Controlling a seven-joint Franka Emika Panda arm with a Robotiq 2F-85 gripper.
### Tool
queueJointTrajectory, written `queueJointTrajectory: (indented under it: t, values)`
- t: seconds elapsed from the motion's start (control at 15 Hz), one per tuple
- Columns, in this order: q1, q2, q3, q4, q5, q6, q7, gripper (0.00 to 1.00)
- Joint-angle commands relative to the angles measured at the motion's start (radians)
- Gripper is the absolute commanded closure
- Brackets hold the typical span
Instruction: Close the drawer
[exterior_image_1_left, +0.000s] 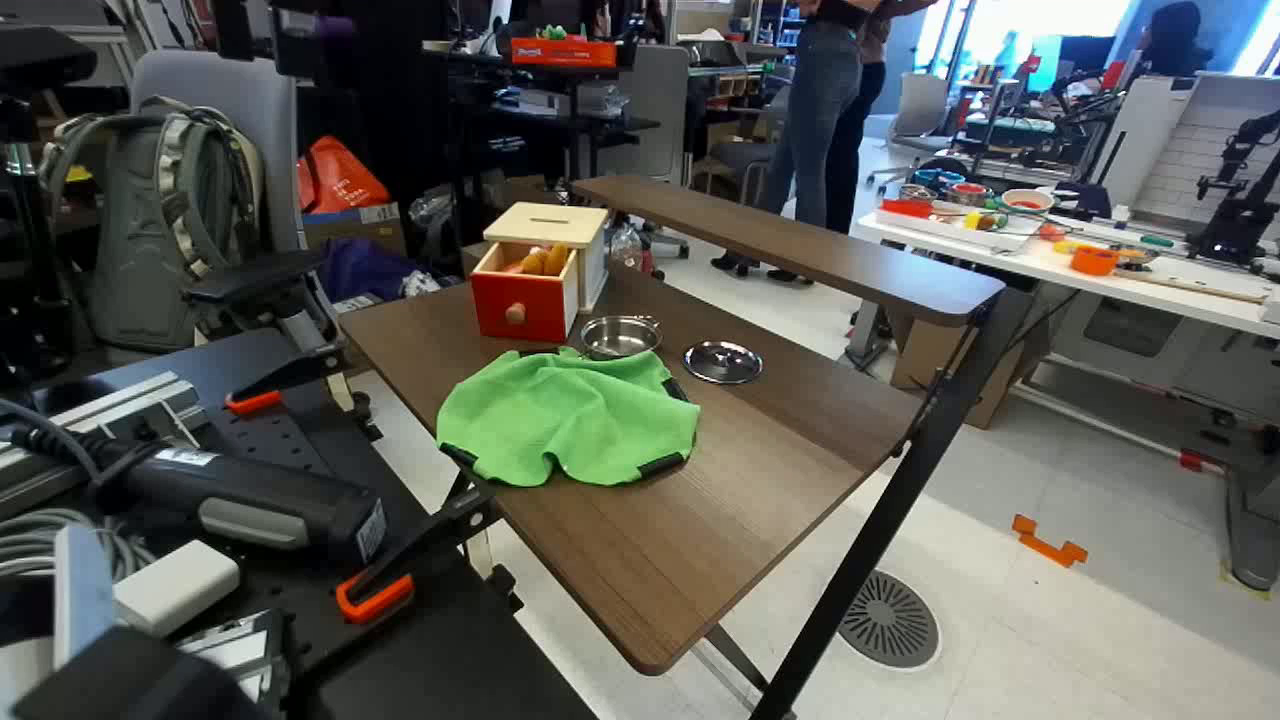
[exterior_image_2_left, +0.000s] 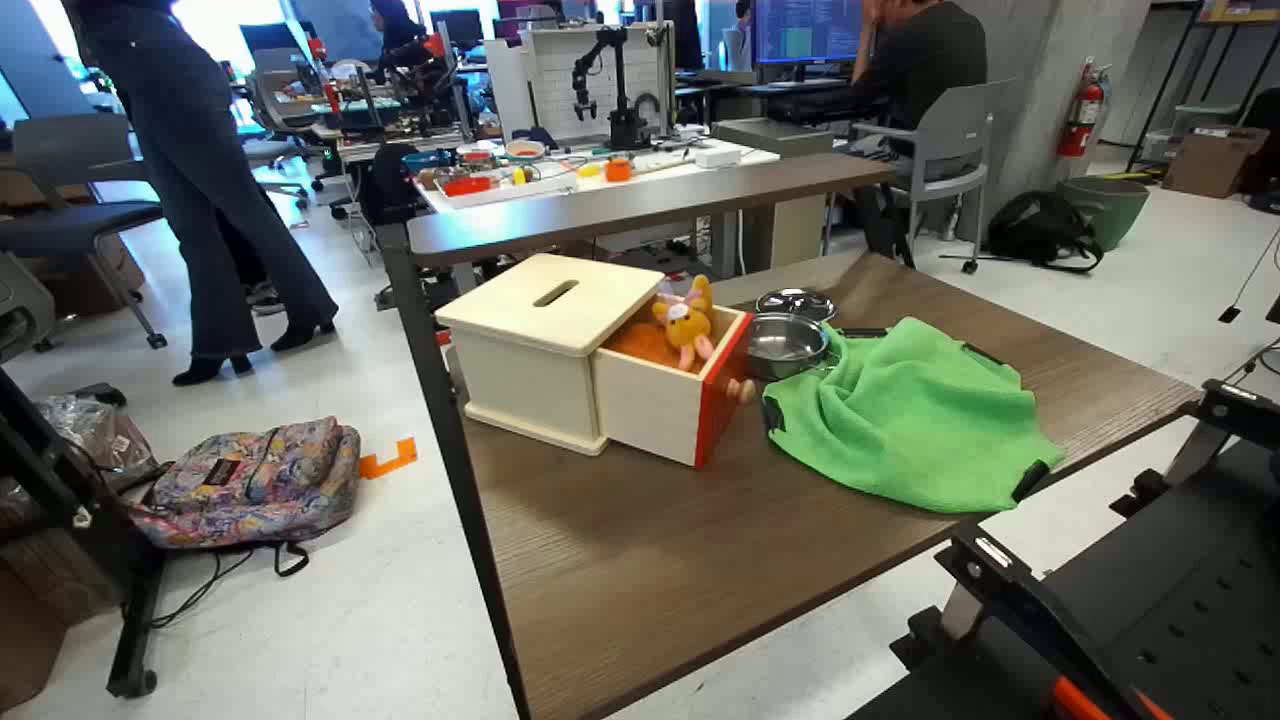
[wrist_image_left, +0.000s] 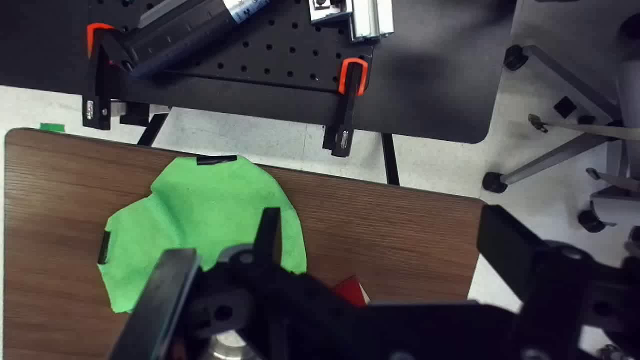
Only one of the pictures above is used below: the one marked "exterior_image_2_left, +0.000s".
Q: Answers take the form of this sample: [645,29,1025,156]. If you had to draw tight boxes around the cream drawer with orange front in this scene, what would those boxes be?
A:
[592,302,759,472]

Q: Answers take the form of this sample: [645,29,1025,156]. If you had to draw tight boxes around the orange plush toy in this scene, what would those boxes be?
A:
[609,271,724,375]

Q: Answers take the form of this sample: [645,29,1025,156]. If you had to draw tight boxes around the cream wooden box with slot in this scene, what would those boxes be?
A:
[431,254,673,459]

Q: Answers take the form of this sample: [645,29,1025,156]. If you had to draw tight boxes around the deep steel bowl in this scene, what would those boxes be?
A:
[745,314,835,387]

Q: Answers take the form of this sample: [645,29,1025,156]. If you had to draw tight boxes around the long brown table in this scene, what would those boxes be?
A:
[373,150,913,318]

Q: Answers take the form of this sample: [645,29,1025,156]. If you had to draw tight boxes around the shallow steel plate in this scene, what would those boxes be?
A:
[756,284,840,326]

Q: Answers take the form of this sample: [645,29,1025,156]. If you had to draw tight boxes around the white table with toys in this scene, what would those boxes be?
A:
[413,134,786,218]

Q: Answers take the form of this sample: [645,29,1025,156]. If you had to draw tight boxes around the green cloth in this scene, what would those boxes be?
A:
[756,314,1069,521]

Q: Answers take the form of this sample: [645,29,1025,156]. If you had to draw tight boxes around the orange floor marker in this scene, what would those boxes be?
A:
[356,435,421,486]

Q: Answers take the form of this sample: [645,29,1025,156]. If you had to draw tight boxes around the white backboard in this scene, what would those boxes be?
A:
[483,16,682,146]

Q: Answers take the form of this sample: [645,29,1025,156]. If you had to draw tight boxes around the computer monitor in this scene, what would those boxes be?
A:
[753,0,872,72]

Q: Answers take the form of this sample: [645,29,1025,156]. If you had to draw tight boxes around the grey plastic chair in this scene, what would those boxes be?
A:
[853,77,1003,277]

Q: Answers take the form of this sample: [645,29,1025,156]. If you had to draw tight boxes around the colourful patterned backpack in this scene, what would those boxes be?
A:
[125,413,364,555]

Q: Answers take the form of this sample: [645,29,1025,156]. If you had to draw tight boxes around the seated person in black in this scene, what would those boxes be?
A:
[848,0,993,136]

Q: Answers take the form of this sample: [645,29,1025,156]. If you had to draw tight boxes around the black backpack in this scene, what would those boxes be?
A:
[980,183,1110,277]

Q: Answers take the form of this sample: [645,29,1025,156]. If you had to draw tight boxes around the standing person in jeans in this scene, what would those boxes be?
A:
[55,0,346,393]

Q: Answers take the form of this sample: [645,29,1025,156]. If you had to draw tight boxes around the green bin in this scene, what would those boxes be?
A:
[1063,171,1153,258]

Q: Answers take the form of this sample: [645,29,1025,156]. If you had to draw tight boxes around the red fire extinguisher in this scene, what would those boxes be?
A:
[1056,56,1114,165]

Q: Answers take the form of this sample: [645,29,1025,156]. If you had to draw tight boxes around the black floor stand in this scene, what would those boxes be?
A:
[0,365,171,706]

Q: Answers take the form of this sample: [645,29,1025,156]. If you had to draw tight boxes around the dark office chair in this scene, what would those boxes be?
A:
[0,113,171,358]

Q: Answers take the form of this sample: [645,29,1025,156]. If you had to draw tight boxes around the brown cardboard box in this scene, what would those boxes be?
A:
[1165,126,1274,200]

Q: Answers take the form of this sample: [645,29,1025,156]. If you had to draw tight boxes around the black robot mounting frame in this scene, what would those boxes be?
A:
[853,375,1280,720]

